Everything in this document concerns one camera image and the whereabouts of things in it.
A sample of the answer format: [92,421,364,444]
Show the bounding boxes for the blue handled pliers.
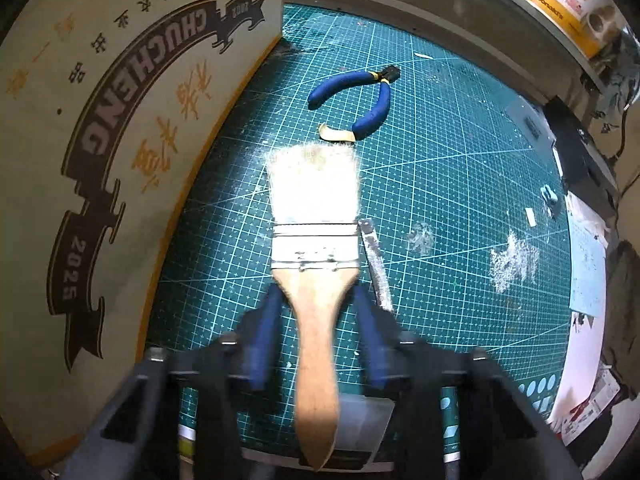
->
[307,66,401,139]

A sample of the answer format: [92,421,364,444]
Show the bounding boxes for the cream printed cardboard box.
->
[0,0,288,453]

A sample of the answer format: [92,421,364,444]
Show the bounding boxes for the black box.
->
[542,96,621,201]

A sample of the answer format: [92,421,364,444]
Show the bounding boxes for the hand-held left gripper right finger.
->
[352,285,583,480]

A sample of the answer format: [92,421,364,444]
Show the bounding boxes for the metal scraper blade tool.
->
[357,218,396,317]

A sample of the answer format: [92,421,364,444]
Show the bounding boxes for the dark cloth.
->
[602,240,640,363]

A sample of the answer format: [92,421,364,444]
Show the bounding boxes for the wooden handled paintbrush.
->
[266,142,362,473]

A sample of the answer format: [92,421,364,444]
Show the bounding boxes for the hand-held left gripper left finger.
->
[60,282,286,480]

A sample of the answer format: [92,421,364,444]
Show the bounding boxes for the clear plastic box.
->
[336,394,394,454]

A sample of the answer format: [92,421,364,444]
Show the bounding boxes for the green cutting mat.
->
[135,2,573,466]

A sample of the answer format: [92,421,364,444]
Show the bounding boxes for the small beige tape strip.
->
[318,123,357,144]

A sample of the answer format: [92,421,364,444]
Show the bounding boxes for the light blue paper sheet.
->
[567,192,609,319]

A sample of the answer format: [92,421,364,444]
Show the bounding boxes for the clear plastic sleeve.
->
[504,100,557,151]

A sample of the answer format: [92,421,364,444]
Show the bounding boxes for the white printed paper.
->
[547,310,621,447]

